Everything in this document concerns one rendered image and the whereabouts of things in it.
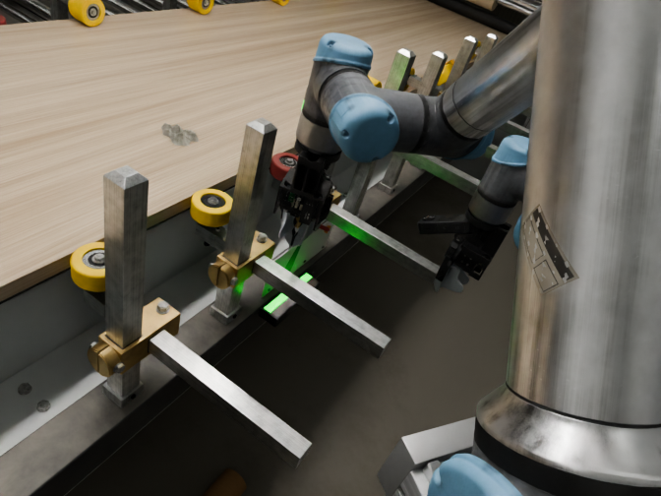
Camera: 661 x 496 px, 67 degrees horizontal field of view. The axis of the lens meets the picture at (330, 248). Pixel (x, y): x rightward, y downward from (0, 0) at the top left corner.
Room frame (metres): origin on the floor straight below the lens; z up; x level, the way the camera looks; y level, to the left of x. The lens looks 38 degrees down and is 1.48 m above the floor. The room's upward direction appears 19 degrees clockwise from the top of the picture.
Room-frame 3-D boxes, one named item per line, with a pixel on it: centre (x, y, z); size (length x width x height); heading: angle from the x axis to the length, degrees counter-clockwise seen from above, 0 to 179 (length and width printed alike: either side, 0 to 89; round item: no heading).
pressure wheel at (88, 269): (0.53, 0.33, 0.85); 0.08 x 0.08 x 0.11
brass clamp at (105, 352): (0.47, 0.24, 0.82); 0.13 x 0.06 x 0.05; 159
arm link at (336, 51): (0.68, 0.07, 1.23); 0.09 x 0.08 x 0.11; 26
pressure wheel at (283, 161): (0.99, 0.15, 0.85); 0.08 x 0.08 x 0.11
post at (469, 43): (1.62, -0.19, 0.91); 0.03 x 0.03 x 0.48; 69
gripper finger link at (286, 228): (0.68, 0.08, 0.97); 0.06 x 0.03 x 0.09; 179
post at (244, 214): (0.69, 0.16, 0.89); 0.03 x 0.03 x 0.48; 69
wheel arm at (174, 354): (0.46, 0.14, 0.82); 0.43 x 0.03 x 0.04; 69
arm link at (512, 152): (0.84, -0.26, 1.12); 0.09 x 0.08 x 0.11; 67
